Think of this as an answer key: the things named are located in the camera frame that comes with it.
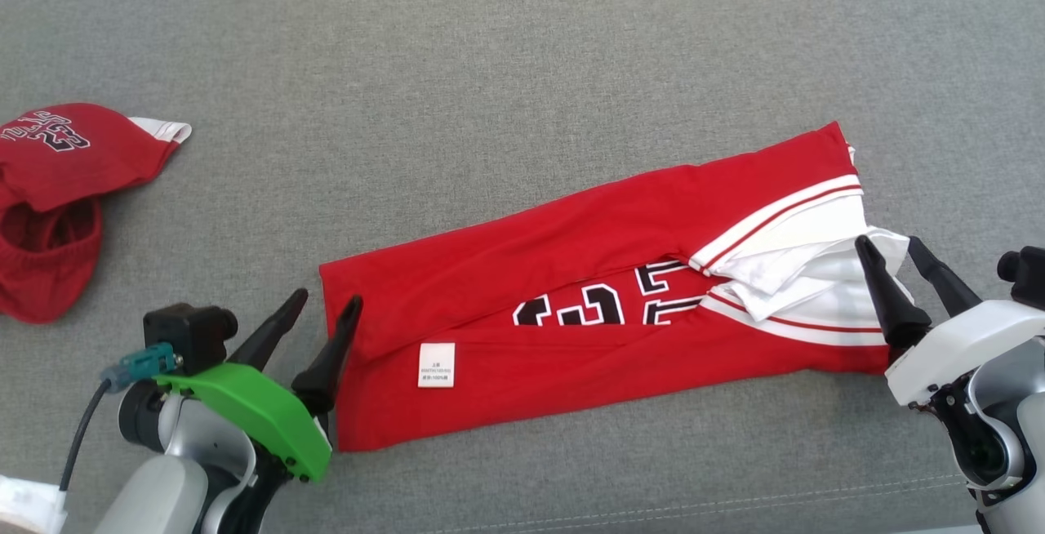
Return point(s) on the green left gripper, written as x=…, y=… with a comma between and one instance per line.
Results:
x=253, y=411

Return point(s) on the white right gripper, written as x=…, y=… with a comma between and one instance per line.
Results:
x=963, y=346

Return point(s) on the red Bulls jersey shirt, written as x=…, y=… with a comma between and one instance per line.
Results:
x=506, y=248

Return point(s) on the red shorts with white stripe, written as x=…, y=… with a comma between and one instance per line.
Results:
x=73, y=158

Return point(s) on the grey fabric sofa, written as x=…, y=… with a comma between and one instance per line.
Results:
x=490, y=109

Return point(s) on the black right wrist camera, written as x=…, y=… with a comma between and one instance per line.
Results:
x=1029, y=277

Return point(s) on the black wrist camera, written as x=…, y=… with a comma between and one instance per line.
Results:
x=1029, y=277
x=188, y=330

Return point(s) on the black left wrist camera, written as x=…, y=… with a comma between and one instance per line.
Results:
x=188, y=330

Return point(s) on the teal left camera connector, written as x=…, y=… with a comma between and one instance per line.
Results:
x=143, y=364

